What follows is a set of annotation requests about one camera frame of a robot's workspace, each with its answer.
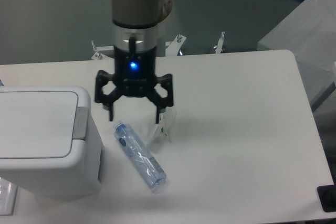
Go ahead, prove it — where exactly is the crumpled clear plastic wrapper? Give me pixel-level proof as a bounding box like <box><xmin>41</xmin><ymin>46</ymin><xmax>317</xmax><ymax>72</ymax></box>
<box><xmin>139</xmin><ymin>106</ymin><xmax>177</xmax><ymax>146</ymax></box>

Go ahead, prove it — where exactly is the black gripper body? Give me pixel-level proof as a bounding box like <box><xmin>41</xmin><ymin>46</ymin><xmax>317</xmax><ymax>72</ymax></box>
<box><xmin>111</xmin><ymin>47</ymin><xmax>159</xmax><ymax>100</ymax></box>

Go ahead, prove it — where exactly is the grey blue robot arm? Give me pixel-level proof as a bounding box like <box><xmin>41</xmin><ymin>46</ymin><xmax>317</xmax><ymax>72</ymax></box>
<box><xmin>94</xmin><ymin>0</ymin><xmax>174</xmax><ymax>121</ymax></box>

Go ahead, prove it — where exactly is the clear plastic water bottle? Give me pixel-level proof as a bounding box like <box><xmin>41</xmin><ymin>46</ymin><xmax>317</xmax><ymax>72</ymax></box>
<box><xmin>114</xmin><ymin>121</ymin><xmax>167</xmax><ymax>193</ymax></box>

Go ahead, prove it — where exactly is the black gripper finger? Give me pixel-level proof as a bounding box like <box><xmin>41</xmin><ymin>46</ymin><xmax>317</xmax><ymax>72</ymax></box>
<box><xmin>151</xmin><ymin>73</ymin><xmax>175</xmax><ymax>124</ymax></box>
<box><xmin>94</xmin><ymin>70</ymin><xmax>121</xmax><ymax>122</ymax></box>

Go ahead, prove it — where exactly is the white left mounting bracket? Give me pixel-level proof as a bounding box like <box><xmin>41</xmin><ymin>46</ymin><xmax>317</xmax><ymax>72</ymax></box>
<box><xmin>91</xmin><ymin>40</ymin><xmax>114</xmax><ymax>60</ymax></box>

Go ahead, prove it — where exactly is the white trash can lid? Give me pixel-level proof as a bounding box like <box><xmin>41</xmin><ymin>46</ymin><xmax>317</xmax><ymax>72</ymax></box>
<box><xmin>1</xmin><ymin>89</ymin><xmax>78</xmax><ymax>159</ymax></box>

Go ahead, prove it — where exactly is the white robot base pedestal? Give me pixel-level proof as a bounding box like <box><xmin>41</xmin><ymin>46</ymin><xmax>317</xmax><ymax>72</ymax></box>
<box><xmin>156</xmin><ymin>0</ymin><xmax>173</xmax><ymax>57</ymax></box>

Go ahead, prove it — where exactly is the white right mounting bracket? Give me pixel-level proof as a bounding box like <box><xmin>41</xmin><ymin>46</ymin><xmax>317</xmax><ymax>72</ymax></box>
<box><xmin>213</xmin><ymin>31</ymin><xmax>225</xmax><ymax>54</ymax></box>

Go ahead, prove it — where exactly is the white trash can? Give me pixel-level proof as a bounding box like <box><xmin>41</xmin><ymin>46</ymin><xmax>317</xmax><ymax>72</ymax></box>
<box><xmin>1</xmin><ymin>86</ymin><xmax>104</xmax><ymax>196</ymax></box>

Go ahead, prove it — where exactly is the white middle mounting bracket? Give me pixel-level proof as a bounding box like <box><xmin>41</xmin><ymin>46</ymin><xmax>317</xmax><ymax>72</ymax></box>
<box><xmin>165</xmin><ymin>34</ymin><xmax>187</xmax><ymax>57</ymax></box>

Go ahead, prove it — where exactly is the black device at table edge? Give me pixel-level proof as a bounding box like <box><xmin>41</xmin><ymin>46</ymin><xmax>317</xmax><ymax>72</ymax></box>
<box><xmin>317</xmin><ymin>185</ymin><xmax>335</xmax><ymax>212</ymax></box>

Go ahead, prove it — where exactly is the white mounting bracket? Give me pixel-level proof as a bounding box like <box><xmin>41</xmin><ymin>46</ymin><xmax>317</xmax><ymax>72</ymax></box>
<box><xmin>165</xmin><ymin>34</ymin><xmax>187</xmax><ymax>57</ymax></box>
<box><xmin>91</xmin><ymin>40</ymin><xmax>114</xmax><ymax>60</ymax></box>
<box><xmin>213</xmin><ymin>31</ymin><xmax>225</xmax><ymax>54</ymax></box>

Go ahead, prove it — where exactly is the white covered side table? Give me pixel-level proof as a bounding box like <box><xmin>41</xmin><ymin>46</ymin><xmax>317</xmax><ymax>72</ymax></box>
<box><xmin>257</xmin><ymin>0</ymin><xmax>335</xmax><ymax>110</ymax></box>

